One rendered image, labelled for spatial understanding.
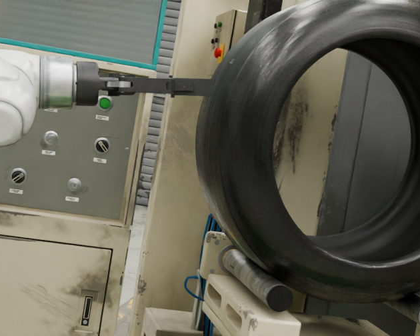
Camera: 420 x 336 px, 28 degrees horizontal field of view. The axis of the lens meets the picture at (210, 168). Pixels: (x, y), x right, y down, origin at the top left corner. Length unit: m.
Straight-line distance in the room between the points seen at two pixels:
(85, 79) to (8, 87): 0.21
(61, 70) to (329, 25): 0.45
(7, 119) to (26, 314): 0.85
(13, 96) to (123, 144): 0.80
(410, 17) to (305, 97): 0.38
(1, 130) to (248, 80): 0.42
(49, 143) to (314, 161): 0.62
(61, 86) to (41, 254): 0.65
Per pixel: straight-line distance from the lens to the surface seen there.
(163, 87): 1.42
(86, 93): 1.41
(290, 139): 1.76
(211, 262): 1.73
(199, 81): 1.46
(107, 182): 2.00
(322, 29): 1.41
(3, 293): 1.98
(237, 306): 1.49
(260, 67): 1.40
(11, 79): 1.25
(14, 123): 1.21
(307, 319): 1.75
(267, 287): 1.42
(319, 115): 1.78
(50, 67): 1.41
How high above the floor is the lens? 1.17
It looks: 3 degrees down
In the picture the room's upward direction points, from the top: 9 degrees clockwise
